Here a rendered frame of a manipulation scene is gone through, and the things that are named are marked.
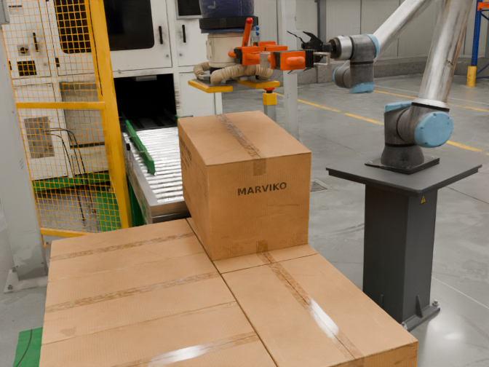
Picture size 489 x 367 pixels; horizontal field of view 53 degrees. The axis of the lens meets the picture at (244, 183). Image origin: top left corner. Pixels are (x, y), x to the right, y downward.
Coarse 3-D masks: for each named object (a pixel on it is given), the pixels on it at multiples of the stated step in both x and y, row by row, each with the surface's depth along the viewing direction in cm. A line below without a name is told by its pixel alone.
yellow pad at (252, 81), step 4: (248, 76) 206; (252, 76) 205; (256, 76) 194; (244, 80) 198; (248, 80) 197; (252, 80) 193; (256, 80) 191; (268, 80) 189; (272, 80) 189; (244, 84) 197; (248, 84) 193; (252, 84) 189; (256, 84) 185; (260, 84) 185; (264, 84) 186; (268, 84) 186; (272, 84) 187; (276, 84) 187; (256, 88) 186; (260, 88) 186
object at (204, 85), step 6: (192, 84) 202; (198, 84) 193; (204, 84) 188; (210, 84) 184; (222, 84) 183; (204, 90) 183; (210, 90) 180; (216, 90) 181; (222, 90) 181; (228, 90) 182
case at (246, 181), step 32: (192, 128) 209; (224, 128) 208; (256, 128) 207; (192, 160) 198; (224, 160) 174; (256, 160) 175; (288, 160) 179; (192, 192) 209; (224, 192) 177; (256, 192) 181; (288, 192) 185; (224, 224) 182; (256, 224) 186; (288, 224) 190; (224, 256) 187
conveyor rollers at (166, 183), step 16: (160, 128) 446; (176, 128) 448; (144, 144) 389; (160, 144) 384; (176, 144) 380; (160, 160) 341; (176, 160) 336; (160, 176) 298; (176, 176) 301; (160, 192) 272; (176, 192) 267
